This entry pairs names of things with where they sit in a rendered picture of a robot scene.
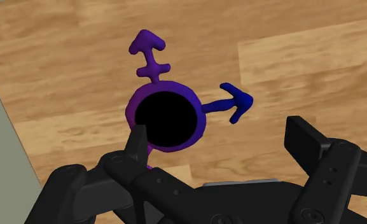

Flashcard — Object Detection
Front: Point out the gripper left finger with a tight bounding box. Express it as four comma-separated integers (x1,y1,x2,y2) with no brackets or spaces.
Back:
24,124,225,224

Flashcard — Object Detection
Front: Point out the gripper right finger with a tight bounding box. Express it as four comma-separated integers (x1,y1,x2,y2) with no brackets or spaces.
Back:
284,115,367,224

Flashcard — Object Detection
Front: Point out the purple ring with arrows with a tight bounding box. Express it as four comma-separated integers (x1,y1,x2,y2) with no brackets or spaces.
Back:
125,29,254,170

